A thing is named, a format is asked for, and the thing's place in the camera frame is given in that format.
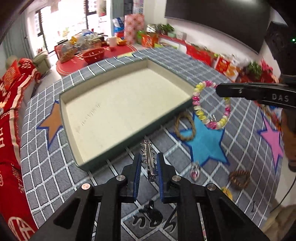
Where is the pale green armchair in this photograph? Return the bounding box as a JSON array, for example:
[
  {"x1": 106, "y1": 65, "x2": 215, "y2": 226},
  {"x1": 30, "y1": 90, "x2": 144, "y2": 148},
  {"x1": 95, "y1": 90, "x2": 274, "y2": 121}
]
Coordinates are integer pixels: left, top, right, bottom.
[{"x1": 32, "y1": 50, "x2": 51, "y2": 72}]

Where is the black television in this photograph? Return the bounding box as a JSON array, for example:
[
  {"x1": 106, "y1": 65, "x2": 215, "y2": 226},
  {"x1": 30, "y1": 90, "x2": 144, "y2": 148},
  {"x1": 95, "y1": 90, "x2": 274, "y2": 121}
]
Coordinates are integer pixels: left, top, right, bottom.
[{"x1": 164, "y1": 0, "x2": 271, "y2": 55}]

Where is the person's right hand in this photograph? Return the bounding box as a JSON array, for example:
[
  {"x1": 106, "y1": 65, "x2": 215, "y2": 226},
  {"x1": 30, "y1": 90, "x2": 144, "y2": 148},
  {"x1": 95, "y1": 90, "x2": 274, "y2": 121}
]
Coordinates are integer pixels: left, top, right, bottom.
[{"x1": 280, "y1": 108, "x2": 296, "y2": 172}]

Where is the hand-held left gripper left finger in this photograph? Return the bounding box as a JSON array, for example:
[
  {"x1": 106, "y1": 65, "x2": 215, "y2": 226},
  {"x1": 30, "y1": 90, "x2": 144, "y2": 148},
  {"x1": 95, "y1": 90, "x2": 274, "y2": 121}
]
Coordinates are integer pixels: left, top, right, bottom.
[{"x1": 30, "y1": 153, "x2": 142, "y2": 241}]

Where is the colourful spiral bracelet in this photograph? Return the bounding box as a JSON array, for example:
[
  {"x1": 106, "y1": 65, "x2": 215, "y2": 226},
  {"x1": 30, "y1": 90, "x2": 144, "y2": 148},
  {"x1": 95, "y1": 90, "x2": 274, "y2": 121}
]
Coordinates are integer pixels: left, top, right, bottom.
[{"x1": 191, "y1": 80, "x2": 232, "y2": 130}]

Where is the green tray with cream lining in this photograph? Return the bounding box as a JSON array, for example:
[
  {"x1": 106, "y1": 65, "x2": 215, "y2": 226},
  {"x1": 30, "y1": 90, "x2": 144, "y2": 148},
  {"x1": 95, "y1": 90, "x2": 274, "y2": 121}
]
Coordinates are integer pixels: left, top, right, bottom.
[{"x1": 59, "y1": 57, "x2": 197, "y2": 172}]

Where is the red patterned cushion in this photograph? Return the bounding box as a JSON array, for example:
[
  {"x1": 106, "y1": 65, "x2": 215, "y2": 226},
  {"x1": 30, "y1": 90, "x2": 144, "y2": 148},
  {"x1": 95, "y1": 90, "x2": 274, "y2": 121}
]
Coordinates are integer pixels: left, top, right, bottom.
[{"x1": 2, "y1": 60, "x2": 21, "y2": 91}]

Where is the red patterned gift box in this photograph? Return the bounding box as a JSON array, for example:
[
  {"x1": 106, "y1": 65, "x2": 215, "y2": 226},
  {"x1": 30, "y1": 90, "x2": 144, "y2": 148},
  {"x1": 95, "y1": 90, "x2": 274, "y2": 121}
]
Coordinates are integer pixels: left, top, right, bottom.
[{"x1": 124, "y1": 13, "x2": 145, "y2": 45}]

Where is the wicker snack basket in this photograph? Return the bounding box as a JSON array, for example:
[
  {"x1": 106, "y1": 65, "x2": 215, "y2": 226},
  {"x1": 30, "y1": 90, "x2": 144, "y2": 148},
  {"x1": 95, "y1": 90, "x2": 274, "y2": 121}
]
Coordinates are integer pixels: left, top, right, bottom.
[{"x1": 58, "y1": 43, "x2": 77, "y2": 63}]

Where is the woven tan rope bracelet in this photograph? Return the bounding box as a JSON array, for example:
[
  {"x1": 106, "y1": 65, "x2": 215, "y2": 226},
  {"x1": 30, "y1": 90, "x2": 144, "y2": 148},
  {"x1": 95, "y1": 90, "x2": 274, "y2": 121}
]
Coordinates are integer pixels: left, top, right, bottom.
[{"x1": 174, "y1": 111, "x2": 197, "y2": 142}]

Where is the red round table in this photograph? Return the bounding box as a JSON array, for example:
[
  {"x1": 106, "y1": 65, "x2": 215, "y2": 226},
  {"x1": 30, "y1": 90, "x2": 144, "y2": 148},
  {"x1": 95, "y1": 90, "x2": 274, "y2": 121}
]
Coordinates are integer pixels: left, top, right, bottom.
[{"x1": 54, "y1": 43, "x2": 139, "y2": 77}]

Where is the black cable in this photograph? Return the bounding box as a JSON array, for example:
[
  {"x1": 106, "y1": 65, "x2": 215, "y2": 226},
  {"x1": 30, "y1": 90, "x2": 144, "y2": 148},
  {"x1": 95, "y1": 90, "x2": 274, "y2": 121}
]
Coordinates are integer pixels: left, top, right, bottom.
[{"x1": 269, "y1": 173, "x2": 296, "y2": 214}]

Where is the grey checked star mat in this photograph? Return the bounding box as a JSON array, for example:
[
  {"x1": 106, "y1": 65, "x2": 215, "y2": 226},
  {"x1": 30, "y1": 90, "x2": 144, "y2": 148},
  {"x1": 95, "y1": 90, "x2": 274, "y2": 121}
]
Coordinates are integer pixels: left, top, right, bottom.
[{"x1": 20, "y1": 45, "x2": 285, "y2": 241}]

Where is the red decorated box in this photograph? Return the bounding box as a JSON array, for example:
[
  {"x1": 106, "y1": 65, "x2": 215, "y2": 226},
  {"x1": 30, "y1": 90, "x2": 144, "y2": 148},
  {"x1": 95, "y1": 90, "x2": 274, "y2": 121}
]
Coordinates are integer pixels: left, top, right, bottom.
[{"x1": 186, "y1": 43, "x2": 215, "y2": 66}]

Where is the red plastic basket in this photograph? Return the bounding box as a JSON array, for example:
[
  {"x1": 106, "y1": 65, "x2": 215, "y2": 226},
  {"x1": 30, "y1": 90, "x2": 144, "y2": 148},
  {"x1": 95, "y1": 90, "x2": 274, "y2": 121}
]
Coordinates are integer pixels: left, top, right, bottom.
[{"x1": 81, "y1": 47, "x2": 105, "y2": 65}]

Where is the orange gift box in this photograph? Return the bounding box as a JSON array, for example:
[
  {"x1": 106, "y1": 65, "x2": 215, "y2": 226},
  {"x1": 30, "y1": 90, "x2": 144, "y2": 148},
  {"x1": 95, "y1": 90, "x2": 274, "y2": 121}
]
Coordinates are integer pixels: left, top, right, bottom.
[{"x1": 142, "y1": 34, "x2": 159, "y2": 48}]

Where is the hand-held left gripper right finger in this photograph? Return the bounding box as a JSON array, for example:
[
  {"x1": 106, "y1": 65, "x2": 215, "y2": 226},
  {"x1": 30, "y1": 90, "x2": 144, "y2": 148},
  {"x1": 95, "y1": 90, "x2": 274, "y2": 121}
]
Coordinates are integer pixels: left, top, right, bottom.
[{"x1": 156, "y1": 152, "x2": 271, "y2": 241}]

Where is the silver heart pendant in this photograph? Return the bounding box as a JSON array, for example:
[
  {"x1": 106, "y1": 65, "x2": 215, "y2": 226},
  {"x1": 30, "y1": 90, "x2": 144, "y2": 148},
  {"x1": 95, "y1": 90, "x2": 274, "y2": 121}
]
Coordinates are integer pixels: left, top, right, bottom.
[{"x1": 190, "y1": 161, "x2": 201, "y2": 181}]

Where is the silver spiked hair clip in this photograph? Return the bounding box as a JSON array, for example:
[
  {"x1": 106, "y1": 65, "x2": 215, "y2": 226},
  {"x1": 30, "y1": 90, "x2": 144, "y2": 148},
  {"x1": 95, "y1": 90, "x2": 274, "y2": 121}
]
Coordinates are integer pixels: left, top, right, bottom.
[{"x1": 141, "y1": 140, "x2": 158, "y2": 182}]

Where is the grey green curtain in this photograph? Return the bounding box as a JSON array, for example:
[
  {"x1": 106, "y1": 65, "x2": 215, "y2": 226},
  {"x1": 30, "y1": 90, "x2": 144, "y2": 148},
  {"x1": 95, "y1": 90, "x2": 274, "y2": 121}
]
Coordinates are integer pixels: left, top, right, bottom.
[{"x1": 0, "y1": 14, "x2": 40, "y2": 67}]

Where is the green potted plant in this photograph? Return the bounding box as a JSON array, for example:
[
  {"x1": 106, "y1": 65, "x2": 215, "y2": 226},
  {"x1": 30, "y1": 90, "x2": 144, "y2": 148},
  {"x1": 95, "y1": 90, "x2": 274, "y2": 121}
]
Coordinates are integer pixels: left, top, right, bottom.
[
  {"x1": 245, "y1": 61, "x2": 263, "y2": 79},
  {"x1": 157, "y1": 23, "x2": 175, "y2": 35}
]

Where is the red sofa cover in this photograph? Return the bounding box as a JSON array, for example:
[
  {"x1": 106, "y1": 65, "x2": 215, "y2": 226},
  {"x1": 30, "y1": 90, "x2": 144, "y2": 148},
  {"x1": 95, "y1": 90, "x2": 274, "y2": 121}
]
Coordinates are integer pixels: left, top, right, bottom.
[{"x1": 0, "y1": 58, "x2": 42, "y2": 241}]

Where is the brown spiral hair tie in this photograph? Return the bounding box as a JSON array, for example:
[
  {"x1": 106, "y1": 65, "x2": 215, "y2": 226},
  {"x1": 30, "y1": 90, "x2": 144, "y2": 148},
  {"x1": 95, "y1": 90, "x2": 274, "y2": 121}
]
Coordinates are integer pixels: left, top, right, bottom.
[{"x1": 229, "y1": 170, "x2": 251, "y2": 189}]

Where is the yellow sunflower hair tie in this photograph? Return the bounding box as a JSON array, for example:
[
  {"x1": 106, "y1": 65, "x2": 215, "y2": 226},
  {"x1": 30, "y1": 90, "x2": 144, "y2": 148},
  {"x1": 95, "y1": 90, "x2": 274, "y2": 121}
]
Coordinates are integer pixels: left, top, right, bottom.
[{"x1": 220, "y1": 186, "x2": 233, "y2": 201}]

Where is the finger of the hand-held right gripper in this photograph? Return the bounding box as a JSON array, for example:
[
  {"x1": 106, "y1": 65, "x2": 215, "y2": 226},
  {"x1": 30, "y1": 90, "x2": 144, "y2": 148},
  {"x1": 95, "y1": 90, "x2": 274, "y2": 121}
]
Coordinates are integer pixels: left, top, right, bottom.
[{"x1": 216, "y1": 82, "x2": 266, "y2": 101}]

